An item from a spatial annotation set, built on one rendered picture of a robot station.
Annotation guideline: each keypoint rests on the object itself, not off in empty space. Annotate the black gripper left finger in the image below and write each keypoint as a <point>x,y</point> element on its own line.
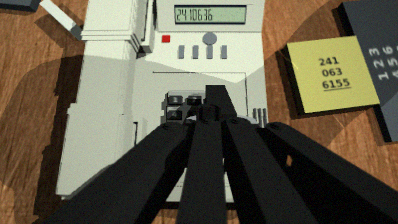
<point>135,187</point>

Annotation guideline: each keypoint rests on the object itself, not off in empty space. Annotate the yellow sticky note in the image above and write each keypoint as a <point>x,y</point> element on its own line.
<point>329,75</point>

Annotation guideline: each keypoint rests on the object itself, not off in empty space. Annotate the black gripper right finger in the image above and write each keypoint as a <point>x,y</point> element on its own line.
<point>264,192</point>

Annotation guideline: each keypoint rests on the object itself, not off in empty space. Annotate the white desk phone body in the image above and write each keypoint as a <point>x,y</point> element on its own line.
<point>195,43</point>

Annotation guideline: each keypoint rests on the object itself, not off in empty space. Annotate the beige telephone handset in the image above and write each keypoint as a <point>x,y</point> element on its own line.
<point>100,125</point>

